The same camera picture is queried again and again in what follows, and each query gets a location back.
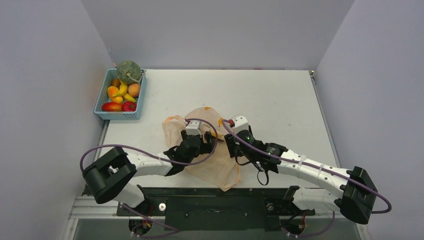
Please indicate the aluminium frame rail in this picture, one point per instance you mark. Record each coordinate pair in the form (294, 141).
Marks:
(92, 207)

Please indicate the red tomato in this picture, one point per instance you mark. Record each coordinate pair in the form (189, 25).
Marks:
(129, 106)

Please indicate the green netted melon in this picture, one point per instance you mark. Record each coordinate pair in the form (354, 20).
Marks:
(129, 72)

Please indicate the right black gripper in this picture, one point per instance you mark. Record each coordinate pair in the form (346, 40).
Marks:
(230, 141)

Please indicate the blue plastic basket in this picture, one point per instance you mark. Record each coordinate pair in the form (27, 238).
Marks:
(103, 98)

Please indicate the brown kiwi fruit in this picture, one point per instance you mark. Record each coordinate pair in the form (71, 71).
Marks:
(115, 83)

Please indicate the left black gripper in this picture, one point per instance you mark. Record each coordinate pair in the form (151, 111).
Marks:
(207, 147)

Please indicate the red yellow mango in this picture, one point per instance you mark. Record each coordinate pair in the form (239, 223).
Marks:
(111, 107)

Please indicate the translucent orange plastic bag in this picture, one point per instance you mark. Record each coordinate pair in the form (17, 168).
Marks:
(219, 170)

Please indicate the orange peach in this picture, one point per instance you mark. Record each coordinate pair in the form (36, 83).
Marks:
(134, 90)

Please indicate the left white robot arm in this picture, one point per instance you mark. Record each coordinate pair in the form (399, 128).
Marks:
(108, 178)

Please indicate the yellow banana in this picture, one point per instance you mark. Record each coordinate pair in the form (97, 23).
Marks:
(129, 98)
(123, 90)

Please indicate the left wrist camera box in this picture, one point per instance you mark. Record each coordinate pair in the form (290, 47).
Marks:
(193, 128)

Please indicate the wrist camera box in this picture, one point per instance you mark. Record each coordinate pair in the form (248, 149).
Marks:
(193, 128)
(239, 123)

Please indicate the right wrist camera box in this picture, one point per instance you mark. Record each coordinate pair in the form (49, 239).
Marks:
(239, 123)

